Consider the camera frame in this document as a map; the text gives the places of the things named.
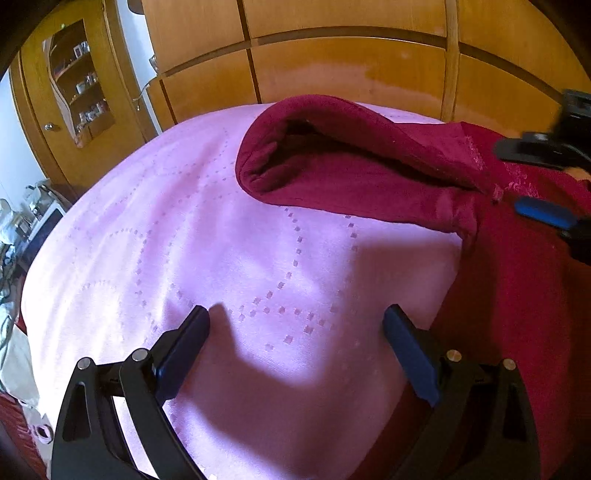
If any pink quilted blanket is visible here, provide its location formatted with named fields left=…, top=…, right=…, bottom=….
left=21, top=104, right=463, bottom=480

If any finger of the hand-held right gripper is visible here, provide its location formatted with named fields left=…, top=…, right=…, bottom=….
left=493, top=132, right=591, bottom=171
left=514, top=196, right=591, bottom=267

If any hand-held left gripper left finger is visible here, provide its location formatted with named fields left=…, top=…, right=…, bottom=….
left=50, top=305, right=211, bottom=480

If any wooden wardrobe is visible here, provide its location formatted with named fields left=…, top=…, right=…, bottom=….
left=139, top=0, right=591, bottom=136

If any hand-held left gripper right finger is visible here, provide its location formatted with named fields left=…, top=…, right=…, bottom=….
left=381, top=304, right=542, bottom=480

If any dark red garment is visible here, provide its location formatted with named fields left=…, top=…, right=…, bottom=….
left=235, top=95, right=591, bottom=480

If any wooden glass-door display cabinet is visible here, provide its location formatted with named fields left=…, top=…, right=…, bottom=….
left=9, top=0, right=158, bottom=197

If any white cloth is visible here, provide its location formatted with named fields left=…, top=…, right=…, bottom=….
left=0, top=323, right=43, bottom=409

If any white appliance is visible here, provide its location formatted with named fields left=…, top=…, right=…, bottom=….
left=25, top=203, right=66, bottom=241

